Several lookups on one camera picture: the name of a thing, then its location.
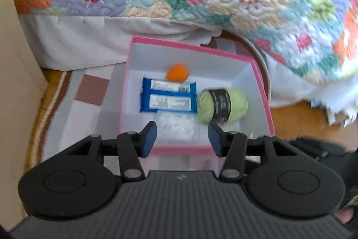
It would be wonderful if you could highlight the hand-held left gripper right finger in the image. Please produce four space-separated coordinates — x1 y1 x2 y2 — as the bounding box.
208 121 301 182

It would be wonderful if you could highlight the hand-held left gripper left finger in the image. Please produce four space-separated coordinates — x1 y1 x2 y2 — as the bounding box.
60 121 157 182

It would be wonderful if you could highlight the clear box of cotton swabs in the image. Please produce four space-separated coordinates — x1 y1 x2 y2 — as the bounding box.
155 112 199 144

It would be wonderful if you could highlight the green yarn ball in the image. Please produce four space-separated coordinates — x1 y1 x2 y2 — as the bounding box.
196 88 249 125

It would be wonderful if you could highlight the blue wet wipes packet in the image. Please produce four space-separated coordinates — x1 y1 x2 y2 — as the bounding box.
140 77 198 114

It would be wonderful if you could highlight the orange makeup sponge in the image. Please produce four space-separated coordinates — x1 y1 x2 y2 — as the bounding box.
166 65 189 81

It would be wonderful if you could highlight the pink cardboard box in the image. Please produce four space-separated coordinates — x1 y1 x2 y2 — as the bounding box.
120 36 276 157

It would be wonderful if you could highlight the checkered floor rug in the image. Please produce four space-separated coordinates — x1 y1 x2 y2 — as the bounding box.
26 29 272 172

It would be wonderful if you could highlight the beige cabinet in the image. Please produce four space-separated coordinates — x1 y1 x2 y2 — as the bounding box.
0 0 48 228

